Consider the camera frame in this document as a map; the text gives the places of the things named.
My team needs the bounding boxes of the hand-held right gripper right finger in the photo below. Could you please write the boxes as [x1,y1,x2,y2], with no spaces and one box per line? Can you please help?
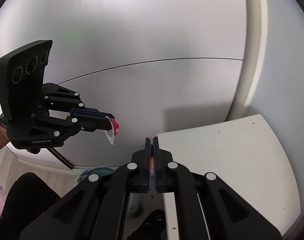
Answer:
[153,136,283,240]

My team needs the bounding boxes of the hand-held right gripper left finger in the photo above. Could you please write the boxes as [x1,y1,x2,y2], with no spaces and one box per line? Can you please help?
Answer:
[19,137,152,240]

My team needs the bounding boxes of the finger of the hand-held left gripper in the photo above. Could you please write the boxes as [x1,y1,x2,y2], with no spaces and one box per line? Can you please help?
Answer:
[30,114,112,143]
[42,83,115,118]

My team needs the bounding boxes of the trash bin with teal bag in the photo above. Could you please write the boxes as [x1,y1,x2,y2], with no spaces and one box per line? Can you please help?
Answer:
[77,166,144,217]

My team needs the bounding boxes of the black slipper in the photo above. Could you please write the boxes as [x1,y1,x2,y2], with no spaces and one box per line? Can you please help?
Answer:
[127,209,166,240]

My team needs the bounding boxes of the white nightstand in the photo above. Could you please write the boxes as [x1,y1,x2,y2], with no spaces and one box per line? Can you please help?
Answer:
[155,114,302,240]

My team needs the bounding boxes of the white wardrobe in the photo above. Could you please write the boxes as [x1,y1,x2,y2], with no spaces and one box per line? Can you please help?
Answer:
[0,0,269,172]

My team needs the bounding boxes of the person's black trouser leg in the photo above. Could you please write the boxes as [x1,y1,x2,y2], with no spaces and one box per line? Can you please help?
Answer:
[0,172,62,240]

